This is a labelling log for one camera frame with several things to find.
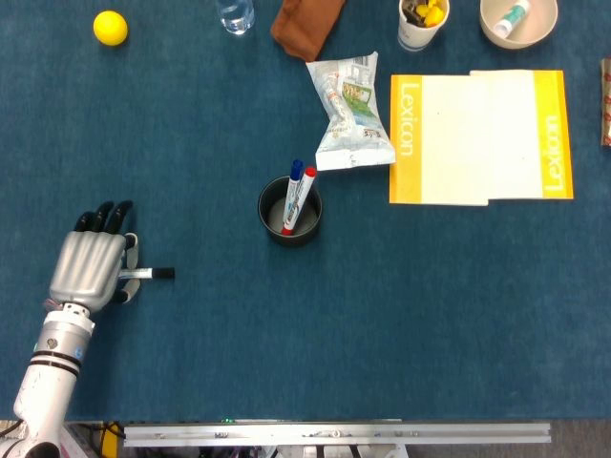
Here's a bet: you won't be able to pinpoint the white paper cup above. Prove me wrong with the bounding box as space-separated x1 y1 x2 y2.
397 0 451 52

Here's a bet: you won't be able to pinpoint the yellow ball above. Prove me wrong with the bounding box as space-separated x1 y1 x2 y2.
93 10 130 48

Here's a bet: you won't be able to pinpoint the yellow clips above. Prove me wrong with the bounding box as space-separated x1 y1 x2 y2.
413 0 449 28

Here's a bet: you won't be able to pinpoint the black-capped white marker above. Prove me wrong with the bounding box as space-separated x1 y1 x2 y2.
117 267 176 281

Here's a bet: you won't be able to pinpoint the brown patterned wrapper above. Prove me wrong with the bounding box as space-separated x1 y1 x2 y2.
599 57 611 147

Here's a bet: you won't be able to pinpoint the beige bowl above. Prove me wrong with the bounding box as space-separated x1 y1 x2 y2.
479 0 558 50

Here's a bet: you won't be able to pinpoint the blue-capped marker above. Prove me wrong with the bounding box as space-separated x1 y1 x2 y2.
283 158 306 229

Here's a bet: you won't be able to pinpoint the brown cloth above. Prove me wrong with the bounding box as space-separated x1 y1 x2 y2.
269 0 348 63

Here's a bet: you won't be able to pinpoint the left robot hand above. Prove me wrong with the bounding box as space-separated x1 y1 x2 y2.
49 199 143 314

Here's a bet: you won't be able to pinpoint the clear plastic water bottle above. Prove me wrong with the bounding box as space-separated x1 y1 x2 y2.
215 0 256 36

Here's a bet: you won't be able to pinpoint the blue table cloth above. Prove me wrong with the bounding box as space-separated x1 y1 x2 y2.
0 0 611 424

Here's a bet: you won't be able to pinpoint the white snack bag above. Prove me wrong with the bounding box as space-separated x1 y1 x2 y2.
305 51 397 172

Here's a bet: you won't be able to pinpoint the red-capped marker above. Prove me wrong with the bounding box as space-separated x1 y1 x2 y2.
280 166 318 237

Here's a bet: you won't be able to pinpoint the black cylindrical pen holder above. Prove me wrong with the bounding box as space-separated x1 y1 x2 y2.
257 175 324 248

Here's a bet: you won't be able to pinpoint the yellow Lexicon notebook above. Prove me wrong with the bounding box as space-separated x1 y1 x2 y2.
389 70 575 207

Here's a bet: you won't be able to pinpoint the aluminium profile rail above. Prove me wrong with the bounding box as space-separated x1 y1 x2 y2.
122 422 553 448

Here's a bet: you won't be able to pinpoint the white green tube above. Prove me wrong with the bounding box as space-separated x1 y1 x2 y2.
493 0 531 38

